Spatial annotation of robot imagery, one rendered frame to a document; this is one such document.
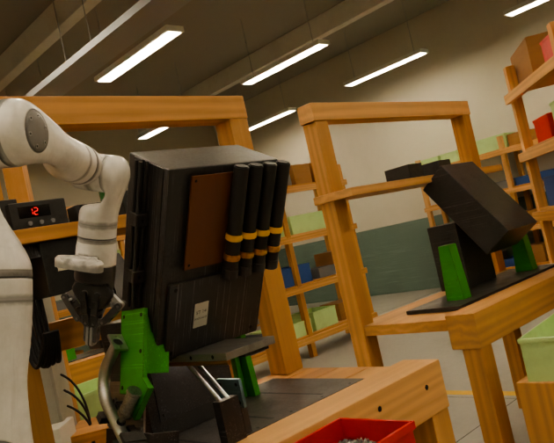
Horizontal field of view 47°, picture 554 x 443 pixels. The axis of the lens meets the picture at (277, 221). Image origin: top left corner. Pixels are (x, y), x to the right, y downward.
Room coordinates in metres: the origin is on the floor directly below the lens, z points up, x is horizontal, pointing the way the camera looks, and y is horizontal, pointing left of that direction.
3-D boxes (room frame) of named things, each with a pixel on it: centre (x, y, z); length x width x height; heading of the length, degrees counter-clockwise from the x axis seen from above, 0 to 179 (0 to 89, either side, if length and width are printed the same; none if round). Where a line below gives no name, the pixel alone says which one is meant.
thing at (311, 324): (7.64, 0.07, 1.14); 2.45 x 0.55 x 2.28; 134
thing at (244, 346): (1.73, 0.26, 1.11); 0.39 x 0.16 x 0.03; 43
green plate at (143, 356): (1.65, 0.40, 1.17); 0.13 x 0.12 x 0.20; 133
